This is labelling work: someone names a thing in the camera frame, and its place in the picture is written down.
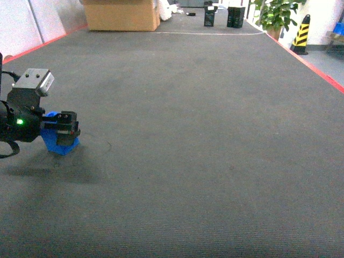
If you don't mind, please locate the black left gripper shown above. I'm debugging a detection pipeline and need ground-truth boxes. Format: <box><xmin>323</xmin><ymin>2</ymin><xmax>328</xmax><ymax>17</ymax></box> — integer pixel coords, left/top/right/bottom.
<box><xmin>1</xmin><ymin>89</ymin><xmax>81</xmax><ymax>146</ymax></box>

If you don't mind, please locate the blue rectangular block part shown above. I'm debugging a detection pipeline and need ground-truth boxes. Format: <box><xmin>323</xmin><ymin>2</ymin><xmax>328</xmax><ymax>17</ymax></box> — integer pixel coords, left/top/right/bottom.
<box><xmin>40</xmin><ymin>111</ymin><xmax>80</xmax><ymax>156</ymax></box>

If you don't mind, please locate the large cardboard box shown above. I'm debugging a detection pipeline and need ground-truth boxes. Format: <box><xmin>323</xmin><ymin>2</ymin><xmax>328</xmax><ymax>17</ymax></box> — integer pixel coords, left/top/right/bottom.
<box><xmin>83</xmin><ymin>0</ymin><xmax>160</xmax><ymax>32</ymax></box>

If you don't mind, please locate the white foam packaging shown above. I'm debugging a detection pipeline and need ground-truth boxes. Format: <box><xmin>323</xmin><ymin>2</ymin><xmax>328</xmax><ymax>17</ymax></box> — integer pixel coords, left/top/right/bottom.
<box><xmin>158</xmin><ymin>0</ymin><xmax>178</xmax><ymax>21</ymax></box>

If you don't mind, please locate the black box left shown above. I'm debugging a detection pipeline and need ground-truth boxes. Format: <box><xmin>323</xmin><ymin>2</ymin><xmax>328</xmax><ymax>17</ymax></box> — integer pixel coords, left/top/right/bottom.
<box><xmin>204</xmin><ymin>1</ymin><xmax>218</xmax><ymax>27</ymax></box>

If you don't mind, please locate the black box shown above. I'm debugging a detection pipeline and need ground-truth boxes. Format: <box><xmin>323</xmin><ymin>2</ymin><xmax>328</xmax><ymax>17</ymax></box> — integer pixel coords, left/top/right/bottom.
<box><xmin>204</xmin><ymin>1</ymin><xmax>218</xmax><ymax>27</ymax></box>
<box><xmin>227</xmin><ymin>6</ymin><xmax>246</xmax><ymax>28</ymax></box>

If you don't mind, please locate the black box right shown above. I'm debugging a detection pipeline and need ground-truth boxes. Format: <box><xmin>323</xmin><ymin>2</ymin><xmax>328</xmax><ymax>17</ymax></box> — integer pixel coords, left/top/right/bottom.
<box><xmin>227</xmin><ymin>6</ymin><xmax>246</xmax><ymax>28</ymax></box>

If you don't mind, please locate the green potted plant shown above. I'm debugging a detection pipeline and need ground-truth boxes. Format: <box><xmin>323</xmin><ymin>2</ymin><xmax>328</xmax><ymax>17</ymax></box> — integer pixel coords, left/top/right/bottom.
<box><xmin>249</xmin><ymin>0</ymin><xmax>306</xmax><ymax>40</ymax></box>

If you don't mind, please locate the yellow black traffic cone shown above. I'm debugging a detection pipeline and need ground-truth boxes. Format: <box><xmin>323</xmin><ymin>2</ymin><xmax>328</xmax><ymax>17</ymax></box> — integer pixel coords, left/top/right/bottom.
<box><xmin>290</xmin><ymin>14</ymin><xmax>311</xmax><ymax>55</ymax></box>

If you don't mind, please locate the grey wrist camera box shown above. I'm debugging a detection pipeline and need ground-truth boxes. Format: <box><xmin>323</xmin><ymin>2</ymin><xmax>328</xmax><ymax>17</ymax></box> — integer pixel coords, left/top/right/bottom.
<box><xmin>12</xmin><ymin>68</ymin><xmax>55</xmax><ymax>97</ymax></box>

